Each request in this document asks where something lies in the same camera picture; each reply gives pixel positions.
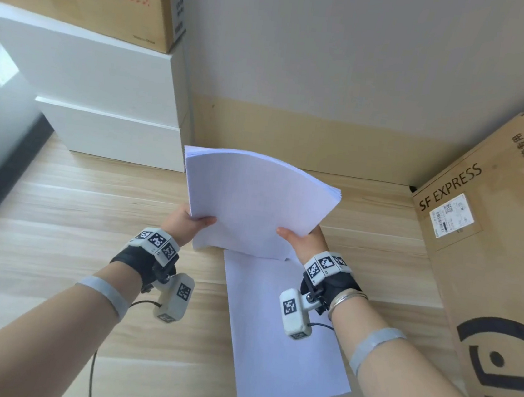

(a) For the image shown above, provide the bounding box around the person's left hand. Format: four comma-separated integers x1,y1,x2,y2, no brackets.
158,202,218,251

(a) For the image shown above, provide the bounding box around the person's right hand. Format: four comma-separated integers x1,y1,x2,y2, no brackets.
272,221,333,268

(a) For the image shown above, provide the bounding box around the gathered white paper bundle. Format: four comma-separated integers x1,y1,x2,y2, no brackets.
173,143,346,267

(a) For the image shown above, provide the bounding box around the single white paper sheet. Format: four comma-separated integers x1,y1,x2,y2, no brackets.
206,243,368,397

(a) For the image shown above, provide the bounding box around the person's right forearm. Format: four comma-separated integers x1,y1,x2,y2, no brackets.
319,293,524,397

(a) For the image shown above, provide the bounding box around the grey forearm band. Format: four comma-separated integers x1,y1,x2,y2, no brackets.
71,274,133,323
346,324,409,382

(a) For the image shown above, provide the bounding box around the person's left forearm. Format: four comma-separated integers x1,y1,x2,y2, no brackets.
0,250,147,397

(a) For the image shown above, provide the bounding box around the beige desk back panel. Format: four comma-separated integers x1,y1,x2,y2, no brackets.
183,93,476,194

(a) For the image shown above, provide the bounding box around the flat white box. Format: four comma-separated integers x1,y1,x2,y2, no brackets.
29,96,195,174

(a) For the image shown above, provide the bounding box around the white shipping label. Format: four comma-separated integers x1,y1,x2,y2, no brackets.
426,189,478,243

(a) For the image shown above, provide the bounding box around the tall white box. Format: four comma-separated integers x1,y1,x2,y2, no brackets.
0,1,198,129

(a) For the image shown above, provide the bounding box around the large printed cardboard box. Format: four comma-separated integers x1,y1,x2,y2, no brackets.
388,100,524,397

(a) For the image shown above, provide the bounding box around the white marker wrist camera rig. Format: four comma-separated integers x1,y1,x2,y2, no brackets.
274,246,366,347
103,223,201,326

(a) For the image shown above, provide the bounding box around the silver bracelet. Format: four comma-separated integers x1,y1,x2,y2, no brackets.
326,286,370,324

